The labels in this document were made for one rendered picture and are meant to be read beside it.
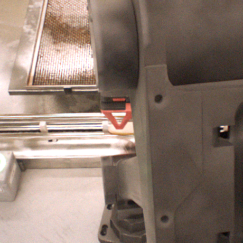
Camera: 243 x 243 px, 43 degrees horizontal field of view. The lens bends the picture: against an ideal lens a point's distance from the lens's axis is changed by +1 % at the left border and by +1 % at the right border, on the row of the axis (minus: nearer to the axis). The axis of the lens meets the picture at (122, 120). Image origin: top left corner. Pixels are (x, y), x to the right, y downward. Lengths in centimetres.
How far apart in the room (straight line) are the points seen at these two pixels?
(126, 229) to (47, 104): 42
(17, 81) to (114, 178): 45
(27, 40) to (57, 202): 47
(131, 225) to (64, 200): 17
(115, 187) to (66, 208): 21
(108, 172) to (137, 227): 13
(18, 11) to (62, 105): 56
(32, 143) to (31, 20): 41
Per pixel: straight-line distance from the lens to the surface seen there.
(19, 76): 82
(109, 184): 45
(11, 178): 64
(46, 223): 63
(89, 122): 73
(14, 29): 118
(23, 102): 86
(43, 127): 72
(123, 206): 50
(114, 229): 58
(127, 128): 70
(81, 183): 66
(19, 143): 70
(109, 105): 57
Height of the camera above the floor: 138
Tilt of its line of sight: 46 degrees down
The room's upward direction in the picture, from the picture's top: straight up
